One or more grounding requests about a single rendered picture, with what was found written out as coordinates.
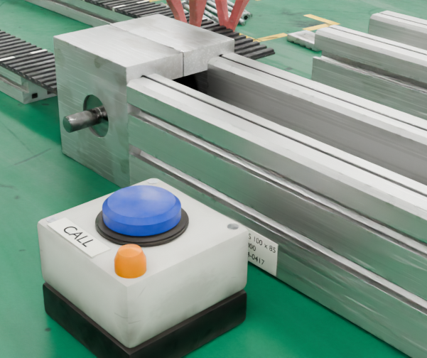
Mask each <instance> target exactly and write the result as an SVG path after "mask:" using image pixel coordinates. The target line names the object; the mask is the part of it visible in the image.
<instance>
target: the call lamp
mask: <svg viewBox="0 0 427 358"><path fill-rule="evenodd" d="M114 272H115V274H116V275H118V276H120V277H122V278H138V277H140V276H142V275H144V274H145V272H146V255H145V253H144V252H143V250H142V248H141V247H140V246H138V245H135V244H125V245H123V246H121V247H119V249H118V251H117V253H116V255H115V257H114Z"/></svg>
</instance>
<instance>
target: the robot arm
mask: <svg viewBox="0 0 427 358"><path fill-rule="evenodd" d="M166 1H167V3H168V5H169V6H170V8H171V11H172V12H173V15H174V17H175V20H178V21H182V22H184V23H187V20H186V17H185V13H184V10H183V5H182V3H181V0H166ZM206 2H207V0H189V9H190V20H189V24H190V25H193V26H197V27H199V28H200V26H201V23H202V18H203V14H204V11H205V5H206ZM248 2H249V0H236V1H235V3H234V6H233V9H232V12H231V14H230V17H229V15H228V8H227V0H215V5H216V9H217V15H218V19H219V22H220V25H221V26H226V27H227V29H228V28H231V29H232V30H233V32H234V31H235V29H236V27H237V24H238V23H239V20H240V18H241V16H242V13H243V11H244V9H245V7H246V6H247V4H248Z"/></svg>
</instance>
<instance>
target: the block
mask: <svg viewBox="0 0 427 358"><path fill-rule="evenodd" d="M53 44H54V53H55V71H56V80H57V89H58V107H59V116H60V133H61V143H62V152H63V153H64V154H65V155H67V156H69V157H71V158H72V159H74V160H75V161H77V162H78V163H81V164H82V165H84V166H86V167H87V168H89V169H90V170H93V171H94V172H96V173H97V174H99V175H101V176H102V177H104V178H106V179H107V180H109V181H111V182H112V183H114V184H115V185H118V186H119V187H121V188H126V187H129V186H130V177H129V153H132V152H133V153H135V154H137V155H139V154H140V152H141V149H139V148H137V147H135V146H133V145H131V144H130V143H129V137H128V117H127V114H128V113H130V112H132V113H134V114H136V115H139V112H140V111H141V110H140V109H139V108H138V107H135V106H134V105H132V104H129V103H127V98H126V86H127V84H128V83H129V81H130V80H134V79H136V78H140V77H146V76H147V75H152V74H155V73H156V74H157V75H160V76H162V77H165V78H168V79H169V80H172V81H174V82H177V83H180V84H182V85H185V86H186V87H189V88H192V89H194V90H197V91H199V92H202V93H203V94H207V63H208V62H209V60H210V58H215V57H217V56H219V57H221V55H225V54H228V53H234V39H233V38H230V37H227V36H224V35H221V34H219V33H215V32H212V31H209V30H206V29H203V28H199V27H197V26H193V25H190V24H188V23H184V22H182V21H178V20H175V19H173V18H169V17H167V16H163V15H160V14H155V15H151V16H145V17H141V18H135V19H131V20H128V21H122V22H118V23H112V24H109V25H104V26H98V27H94V28H88V29H85V30H81V31H75V32H71V33H65V34H61V35H58V36H53Z"/></svg>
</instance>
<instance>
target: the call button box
mask: <svg viewBox="0 0 427 358"><path fill-rule="evenodd" d="M135 185H152V186H156V187H160V188H164V189H166V190H168V191H169V192H171V193H173V194H174V195H175V196H176V197H177V198H178V199H179V200H180V203H181V218H180V221H179V223H178V224H177V225H176V226H174V228H172V229H169V230H168V231H166V232H163V233H160V234H155V235H150V236H130V235H125V234H120V233H118V232H115V231H113V230H111V229H110V228H108V227H107V226H106V224H105V223H104V221H103V217H102V204H103V202H104V201H105V200H106V199H107V198H108V197H109V196H110V195H111V194H113V193H110V194H108V195H105V196H103V197H99V198H97V199H95V200H92V201H89V202H86V203H84V204H81V205H78V206H76V207H73V208H70V209H68V210H65V211H63V212H59V213H57V214H55V215H52V216H49V217H46V218H44V219H42V220H40V221H39V222H38V225H37V228H38V241H39V249H40V262H41V270H42V276H43V279H44V280H45V283H44V284H43V299H44V306H45V311H46V313H47V314H48V315H49V316H51V317H52V319H54V321H56V322H57V323H58V324H59V325H61V326H62V327H63V328H64V329H65V330H67V331H68V332H69V333H70V334H71V335H72V336H73V337H74V338H75V339H77V340H78V341H79V342H80V343H81V344H83V345H84V346H85V347H86V348H88V350H89V351H91V353H93V354H94V355H95V356H96V357H98V358H181V357H183V356H185V355H186V354H188V353H190V352H192V351H193V350H195V349H197V348H198V347H201V346H202V345H204V344H206V343H207V342H209V341H211V340H213V339H215V338H216V337H218V336H220V335H221V334H223V333H225V332H226V331H228V330H231V329H232V328H233V327H236V326H237V325H239V324H241V323H242V322H244V321H245V318H246V311H247V293H246V291H245V290H244V287H245V286H246V284H247V262H248V246H249V233H248V230H247V229H246V227H243V226H242V225H240V224H238V223H236V222H235V221H233V220H231V219H230V218H228V217H225V216H224V215H222V214H220V213H219V212H217V211H215V210H213V209H211V208H210V207H208V206H206V205H204V204H202V203H201V202H198V201H197V200H195V199H193V198H191V197H190V196H188V195H186V194H184V193H183V192H181V191H179V190H177V189H175V188H173V187H171V186H170V185H168V184H166V183H164V182H163V181H161V180H159V179H157V178H150V179H148V180H145V181H143V182H140V183H137V184H135ZM132 186H134V185H132ZM125 244H135V245H138V246H140V247H141V248H142V250H143V252H144V253H145V255H146V272H145V274H144V275H142V276H140V277H138V278H122V277H120V276H118V275H116V274H115V272H114V257H115V255H116V253H117V251H118V249H119V247H121V246H123V245H125Z"/></svg>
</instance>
